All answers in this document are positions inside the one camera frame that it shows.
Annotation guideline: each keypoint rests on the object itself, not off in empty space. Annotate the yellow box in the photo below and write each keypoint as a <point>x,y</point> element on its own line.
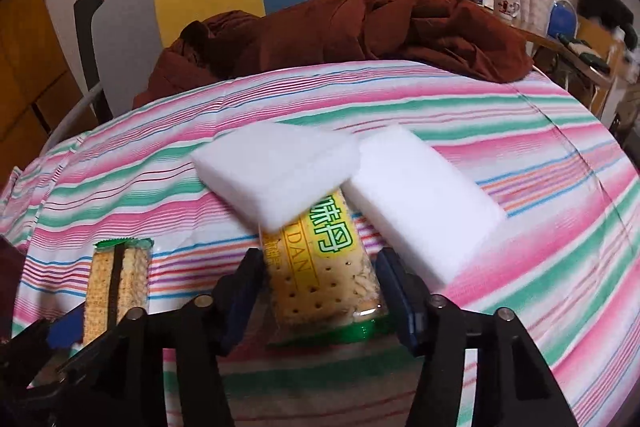
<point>597,39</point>

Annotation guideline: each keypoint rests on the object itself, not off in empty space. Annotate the wooden shelf rail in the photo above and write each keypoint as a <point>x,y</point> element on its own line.
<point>575,57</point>

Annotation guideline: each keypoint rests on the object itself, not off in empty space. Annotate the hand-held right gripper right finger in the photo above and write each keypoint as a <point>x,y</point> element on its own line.
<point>400,302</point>

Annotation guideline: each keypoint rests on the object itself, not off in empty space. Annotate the wooden wardrobe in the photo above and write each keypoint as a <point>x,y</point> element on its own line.
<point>25,57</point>

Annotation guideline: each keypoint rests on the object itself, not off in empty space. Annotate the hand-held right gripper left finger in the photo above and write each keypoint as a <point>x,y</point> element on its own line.
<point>240,302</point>

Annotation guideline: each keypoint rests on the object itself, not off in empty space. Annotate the white mug red print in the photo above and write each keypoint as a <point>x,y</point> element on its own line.
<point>506,6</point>

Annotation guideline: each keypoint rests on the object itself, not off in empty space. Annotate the black bag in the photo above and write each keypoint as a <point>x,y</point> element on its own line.
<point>607,2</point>

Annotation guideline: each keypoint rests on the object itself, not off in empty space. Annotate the yellow cracker packet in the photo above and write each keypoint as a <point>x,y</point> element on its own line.
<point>320,287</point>

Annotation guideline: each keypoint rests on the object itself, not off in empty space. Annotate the white metal rail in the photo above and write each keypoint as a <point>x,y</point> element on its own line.
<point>75,112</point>

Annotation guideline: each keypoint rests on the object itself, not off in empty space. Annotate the blue round item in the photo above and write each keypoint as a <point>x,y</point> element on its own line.
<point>561,19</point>

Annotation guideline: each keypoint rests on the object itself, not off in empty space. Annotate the green cracker packet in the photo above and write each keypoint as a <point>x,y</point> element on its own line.
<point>135,272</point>

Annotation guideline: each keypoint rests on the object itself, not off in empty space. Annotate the brown cloth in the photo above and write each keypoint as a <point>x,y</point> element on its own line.
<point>350,32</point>

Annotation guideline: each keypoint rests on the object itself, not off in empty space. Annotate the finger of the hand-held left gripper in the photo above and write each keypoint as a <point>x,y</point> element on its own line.
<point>62,329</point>
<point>25,397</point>

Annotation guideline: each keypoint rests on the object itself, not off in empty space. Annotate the pink green striped cloth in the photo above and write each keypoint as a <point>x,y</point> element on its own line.
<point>150,157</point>

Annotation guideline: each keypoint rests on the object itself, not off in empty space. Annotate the white sponge block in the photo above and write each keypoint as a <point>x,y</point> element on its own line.
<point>425,207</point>
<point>275,172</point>

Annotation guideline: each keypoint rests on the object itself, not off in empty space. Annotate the green white item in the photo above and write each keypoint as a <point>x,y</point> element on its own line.
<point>582,52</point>

